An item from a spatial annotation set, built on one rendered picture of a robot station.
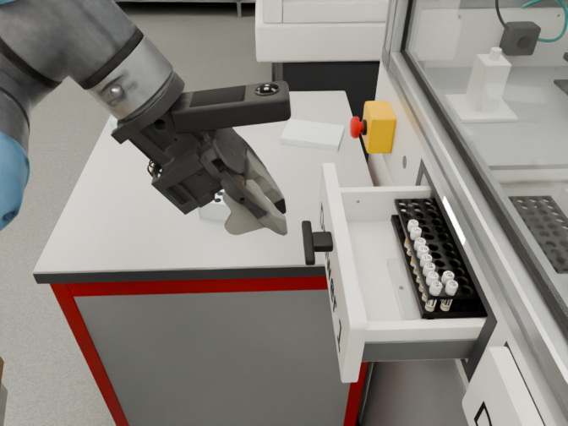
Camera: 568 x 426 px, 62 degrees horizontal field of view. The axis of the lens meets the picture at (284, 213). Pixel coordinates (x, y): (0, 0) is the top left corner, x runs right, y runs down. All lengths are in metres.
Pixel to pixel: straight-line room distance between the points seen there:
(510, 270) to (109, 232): 0.64
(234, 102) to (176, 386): 0.75
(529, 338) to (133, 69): 0.42
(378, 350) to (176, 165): 0.30
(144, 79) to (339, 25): 0.91
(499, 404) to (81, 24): 0.49
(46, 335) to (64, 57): 1.41
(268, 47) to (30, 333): 1.19
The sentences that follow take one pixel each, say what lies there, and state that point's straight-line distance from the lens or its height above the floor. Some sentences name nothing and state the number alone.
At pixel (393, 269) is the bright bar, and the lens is 0.66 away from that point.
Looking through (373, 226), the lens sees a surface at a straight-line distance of 0.73.
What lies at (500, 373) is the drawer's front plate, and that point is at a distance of 0.49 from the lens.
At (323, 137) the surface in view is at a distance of 1.05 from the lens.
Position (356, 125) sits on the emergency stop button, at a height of 0.89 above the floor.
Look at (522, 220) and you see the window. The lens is 0.51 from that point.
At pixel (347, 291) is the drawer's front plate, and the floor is 0.93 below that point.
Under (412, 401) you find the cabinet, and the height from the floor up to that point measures 0.59.
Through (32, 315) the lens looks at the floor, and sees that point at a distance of 1.87.
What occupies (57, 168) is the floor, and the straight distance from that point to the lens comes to 2.55.
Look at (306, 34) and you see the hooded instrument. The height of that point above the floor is 0.88.
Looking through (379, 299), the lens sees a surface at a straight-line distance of 0.63.
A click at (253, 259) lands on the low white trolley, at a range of 0.78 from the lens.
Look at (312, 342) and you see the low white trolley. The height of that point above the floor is 0.53.
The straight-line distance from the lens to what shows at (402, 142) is 0.82.
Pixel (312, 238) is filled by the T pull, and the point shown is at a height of 0.91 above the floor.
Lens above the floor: 1.32
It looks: 40 degrees down
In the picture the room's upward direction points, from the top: straight up
